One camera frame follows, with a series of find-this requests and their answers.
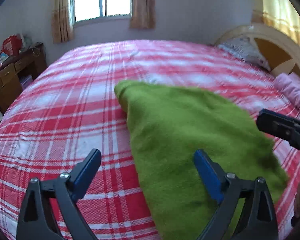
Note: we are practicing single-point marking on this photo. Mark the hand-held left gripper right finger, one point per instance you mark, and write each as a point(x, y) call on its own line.
point(207, 175)

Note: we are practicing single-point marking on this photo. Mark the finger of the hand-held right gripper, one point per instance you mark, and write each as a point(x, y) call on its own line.
point(277, 126)

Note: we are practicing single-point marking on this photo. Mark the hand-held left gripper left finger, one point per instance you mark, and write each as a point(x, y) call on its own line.
point(86, 177)

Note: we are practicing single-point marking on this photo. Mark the green fuzzy towel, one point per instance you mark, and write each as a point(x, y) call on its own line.
point(185, 120)

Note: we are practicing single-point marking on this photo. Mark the pink blanket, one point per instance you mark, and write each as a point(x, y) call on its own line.
point(295, 92)

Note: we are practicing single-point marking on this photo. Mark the bed with red plaid sheet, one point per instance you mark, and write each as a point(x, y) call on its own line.
point(65, 110)

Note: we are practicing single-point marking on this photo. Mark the grey patterned pillow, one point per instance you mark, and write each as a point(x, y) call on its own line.
point(245, 50)

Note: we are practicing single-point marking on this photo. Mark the cream wooden headboard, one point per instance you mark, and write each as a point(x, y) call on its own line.
point(245, 31)

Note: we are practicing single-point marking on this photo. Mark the yellow curtain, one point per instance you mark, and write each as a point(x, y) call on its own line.
point(277, 5)

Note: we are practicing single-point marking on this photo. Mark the wooden desk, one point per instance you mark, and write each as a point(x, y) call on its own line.
point(7, 80)

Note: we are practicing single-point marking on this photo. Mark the white plastic bag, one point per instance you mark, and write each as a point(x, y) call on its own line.
point(26, 42)

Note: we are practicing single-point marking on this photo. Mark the red bag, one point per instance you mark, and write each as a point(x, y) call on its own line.
point(11, 45)

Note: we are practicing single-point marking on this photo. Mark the beige patterned curtain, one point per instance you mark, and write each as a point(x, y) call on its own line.
point(62, 12)
point(142, 5)

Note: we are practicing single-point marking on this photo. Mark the window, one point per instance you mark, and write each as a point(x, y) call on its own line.
point(90, 0)

